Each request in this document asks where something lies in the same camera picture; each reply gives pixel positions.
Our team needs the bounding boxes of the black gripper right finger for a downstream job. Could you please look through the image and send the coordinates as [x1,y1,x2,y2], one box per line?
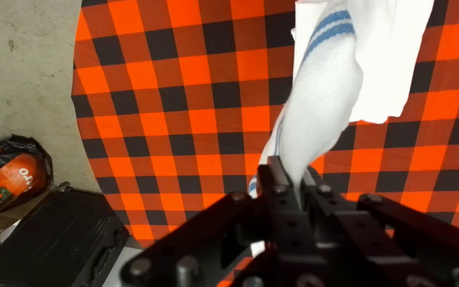
[299,169,459,287]

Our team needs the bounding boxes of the black suitcase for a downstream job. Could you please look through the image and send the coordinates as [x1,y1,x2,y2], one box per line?
[0,182,130,287]

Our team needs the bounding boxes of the white towel with blue stripes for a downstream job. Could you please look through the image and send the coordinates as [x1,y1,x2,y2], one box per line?
[247,0,435,201]

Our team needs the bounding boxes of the orange black bag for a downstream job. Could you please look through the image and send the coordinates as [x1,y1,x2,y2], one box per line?
[0,134,54,217]

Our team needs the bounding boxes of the red black plaid tablecloth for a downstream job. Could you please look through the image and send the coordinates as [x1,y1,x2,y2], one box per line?
[70,0,459,287]

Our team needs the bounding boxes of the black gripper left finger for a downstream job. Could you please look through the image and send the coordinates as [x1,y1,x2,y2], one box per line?
[119,156,315,287]

